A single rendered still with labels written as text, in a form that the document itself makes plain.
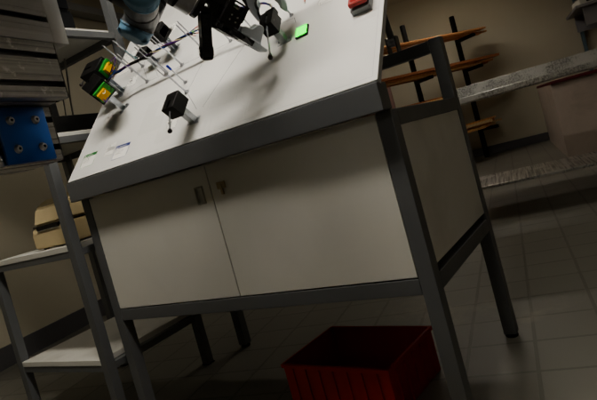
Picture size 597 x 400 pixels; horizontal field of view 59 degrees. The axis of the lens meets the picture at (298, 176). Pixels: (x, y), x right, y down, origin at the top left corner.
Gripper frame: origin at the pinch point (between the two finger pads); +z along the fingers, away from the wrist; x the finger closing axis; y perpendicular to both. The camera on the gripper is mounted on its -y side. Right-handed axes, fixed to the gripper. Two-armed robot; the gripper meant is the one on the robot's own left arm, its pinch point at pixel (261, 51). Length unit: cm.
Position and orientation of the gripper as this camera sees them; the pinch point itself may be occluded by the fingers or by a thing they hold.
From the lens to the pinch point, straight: 141.1
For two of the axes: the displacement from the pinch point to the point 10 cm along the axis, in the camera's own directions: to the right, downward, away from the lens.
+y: 4.7, -8.8, -0.8
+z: 8.1, 3.9, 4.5
